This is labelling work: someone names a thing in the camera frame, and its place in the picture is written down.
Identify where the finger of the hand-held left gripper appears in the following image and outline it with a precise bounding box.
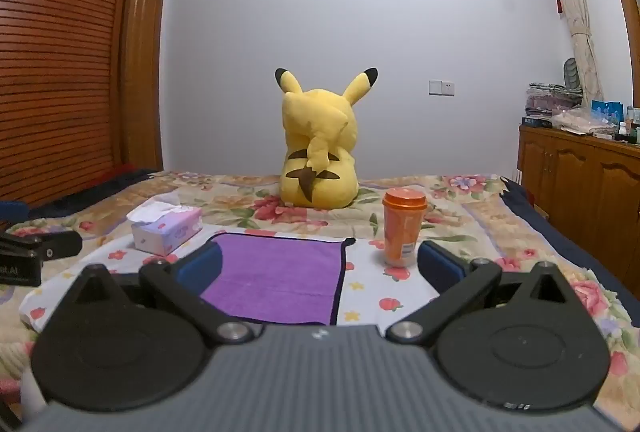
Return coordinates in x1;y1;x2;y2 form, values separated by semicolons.
0;231;84;263

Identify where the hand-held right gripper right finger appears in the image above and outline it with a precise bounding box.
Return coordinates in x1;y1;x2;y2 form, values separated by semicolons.
386;240;577;346

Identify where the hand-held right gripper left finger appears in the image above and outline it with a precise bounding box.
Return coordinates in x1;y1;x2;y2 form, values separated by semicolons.
64;242;261;346

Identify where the purple towel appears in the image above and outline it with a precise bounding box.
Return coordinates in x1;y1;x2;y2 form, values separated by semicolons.
199;232;357;327

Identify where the tissue box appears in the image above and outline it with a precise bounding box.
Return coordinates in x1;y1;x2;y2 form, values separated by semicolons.
126;200;204;257

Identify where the orange lidded cup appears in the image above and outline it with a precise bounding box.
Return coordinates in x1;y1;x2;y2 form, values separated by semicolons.
382;188;429;269

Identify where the floral blanket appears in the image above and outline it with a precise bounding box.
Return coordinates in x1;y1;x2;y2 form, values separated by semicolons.
0;169;640;419

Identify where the white fruit-print cloth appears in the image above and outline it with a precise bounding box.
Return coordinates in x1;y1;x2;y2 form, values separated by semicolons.
19;221;451;338

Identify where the dark blue bed sheet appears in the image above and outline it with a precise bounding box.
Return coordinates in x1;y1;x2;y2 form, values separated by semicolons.
499;177;640;313

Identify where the wooden cabinet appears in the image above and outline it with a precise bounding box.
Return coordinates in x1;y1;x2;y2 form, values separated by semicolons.
515;124;640;283

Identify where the yellow plush toy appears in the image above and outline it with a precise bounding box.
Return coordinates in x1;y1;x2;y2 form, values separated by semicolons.
274;68;379;209

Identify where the wooden louvered wardrobe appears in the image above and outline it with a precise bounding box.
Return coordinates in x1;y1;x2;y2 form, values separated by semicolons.
0;0;151;209

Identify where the stack of folded cloths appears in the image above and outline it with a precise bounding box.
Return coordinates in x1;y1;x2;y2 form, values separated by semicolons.
522;82;584;121

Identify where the pink folded cloth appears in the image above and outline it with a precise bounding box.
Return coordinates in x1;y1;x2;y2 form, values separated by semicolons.
552;106;620;135

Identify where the wooden door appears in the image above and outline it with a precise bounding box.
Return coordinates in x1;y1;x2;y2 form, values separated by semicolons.
117;0;170;173

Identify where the blue printed box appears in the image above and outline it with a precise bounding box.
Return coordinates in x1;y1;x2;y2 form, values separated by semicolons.
590;98;624;127

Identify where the dark handheld fan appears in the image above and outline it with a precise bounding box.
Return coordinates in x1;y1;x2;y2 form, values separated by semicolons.
562;57;584;91

